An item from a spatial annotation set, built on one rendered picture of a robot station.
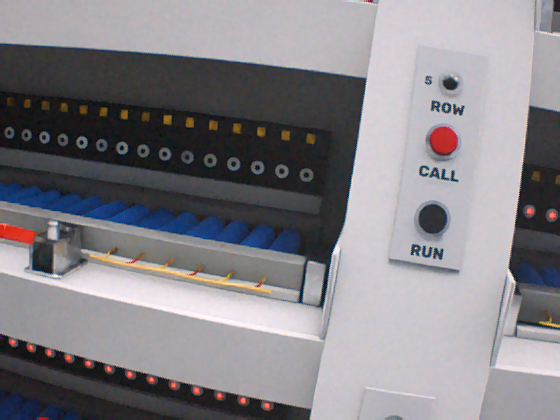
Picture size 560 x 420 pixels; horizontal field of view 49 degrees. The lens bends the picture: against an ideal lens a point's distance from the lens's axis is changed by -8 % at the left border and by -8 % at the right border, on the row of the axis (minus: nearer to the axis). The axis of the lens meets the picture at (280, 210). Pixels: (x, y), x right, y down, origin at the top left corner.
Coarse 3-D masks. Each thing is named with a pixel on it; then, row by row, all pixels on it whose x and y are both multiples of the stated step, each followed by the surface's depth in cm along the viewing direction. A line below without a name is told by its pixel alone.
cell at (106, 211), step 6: (108, 204) 51; (114, 204) 51; (120, 204) 52; (96, 210) 48; (102, 210) 49; (108, 210) 49; (114, 210) 50; (120, 210) 51; (84, 216) 46; (90, 216) 47; (96, 216) 47; (102, 216) 48; (108, 216) 49
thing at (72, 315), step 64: (192, 192) 55; (256, 192) 54; (0, 256) 41; (320, 256) 41; (0, 320) 40; (64, 320) 38; (128, 320) 38; (192, 320) 37; (256, 320) 37; (320, 320) 38; (256, 384) 37
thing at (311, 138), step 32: (0, 96) 58; (32, 96) 57; (0, 128) 58; (32, 128) 58; (64, 128) 57; (96, 128) 57; (128, 128) 56; (160, 128) 55; (192, 128) 55; (224, 128) 54; (256, 128) 54; (288, 128) 53; (96, 160) 57; (128, 160) 57; (160, 160) 56; (224, 160) 55; (256, 160) 54; (288, 160) 54; (320, 160) 53; (320, 192) 54
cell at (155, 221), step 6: (156, 210) 51; (162, 210) 51; (168, 210) 52; (150, 216) 49; (156, 216) 49; (162, 216) 50; (168, 216) 51; (138, 222) 47; (144, 222) 47; (150, 222) 48; (156, 222) 48; (162, 222) 49; (150, 228) 47; (156, 228) 48
